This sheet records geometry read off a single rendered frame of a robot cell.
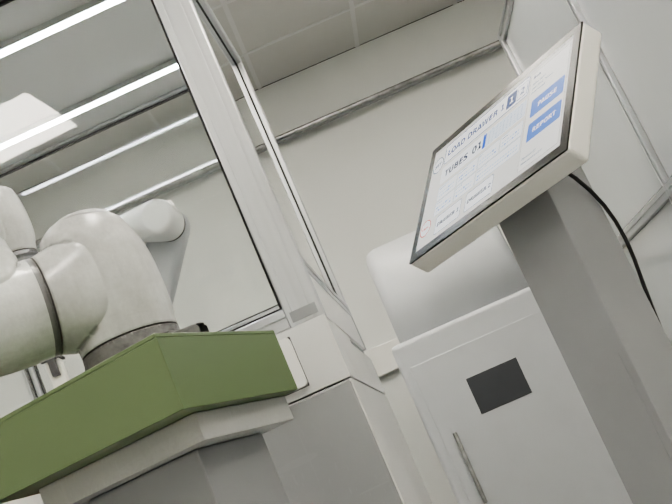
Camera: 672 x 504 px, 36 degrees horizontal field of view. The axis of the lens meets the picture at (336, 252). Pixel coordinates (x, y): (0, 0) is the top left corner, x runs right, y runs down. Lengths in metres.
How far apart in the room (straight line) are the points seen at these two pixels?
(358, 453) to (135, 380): 0.90
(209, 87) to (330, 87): 3.48
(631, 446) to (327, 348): 0.65
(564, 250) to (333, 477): 0.67
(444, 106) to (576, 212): 3.79
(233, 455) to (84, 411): 0.24
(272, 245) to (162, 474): 0.88
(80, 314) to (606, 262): 1.00
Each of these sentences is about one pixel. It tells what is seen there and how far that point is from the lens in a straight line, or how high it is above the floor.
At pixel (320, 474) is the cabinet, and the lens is 2.19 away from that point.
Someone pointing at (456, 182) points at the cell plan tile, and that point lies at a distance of 2.14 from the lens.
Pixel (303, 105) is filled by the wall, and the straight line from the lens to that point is 5.80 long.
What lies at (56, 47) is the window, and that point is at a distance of 2.54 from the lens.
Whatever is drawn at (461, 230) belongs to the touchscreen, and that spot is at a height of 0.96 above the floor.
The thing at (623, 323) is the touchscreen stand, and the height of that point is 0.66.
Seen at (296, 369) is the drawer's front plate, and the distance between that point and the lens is 2.18.
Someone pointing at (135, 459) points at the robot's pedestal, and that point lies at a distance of 1.45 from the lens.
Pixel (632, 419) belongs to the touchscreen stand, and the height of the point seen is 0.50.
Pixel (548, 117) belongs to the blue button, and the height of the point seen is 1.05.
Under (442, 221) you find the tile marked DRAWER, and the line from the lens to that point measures 2.11.
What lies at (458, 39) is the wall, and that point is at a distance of 5.91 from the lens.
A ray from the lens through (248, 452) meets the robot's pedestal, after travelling 1.55.
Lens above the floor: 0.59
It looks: 12 degrees up
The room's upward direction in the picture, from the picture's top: 24 degrees counter-clockwise
